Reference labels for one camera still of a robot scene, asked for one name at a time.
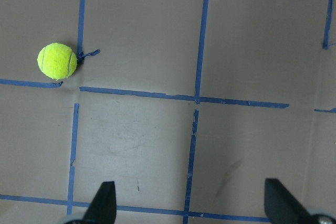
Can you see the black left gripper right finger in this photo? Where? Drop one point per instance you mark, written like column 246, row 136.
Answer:
column 281, row 207

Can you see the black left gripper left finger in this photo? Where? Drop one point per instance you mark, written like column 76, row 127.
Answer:
column 103, row 208

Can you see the tennis ball near torn tape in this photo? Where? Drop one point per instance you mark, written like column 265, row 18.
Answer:
column 57, row 61

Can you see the brown paper table cover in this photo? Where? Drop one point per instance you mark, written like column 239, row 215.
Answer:
column 187, row 105

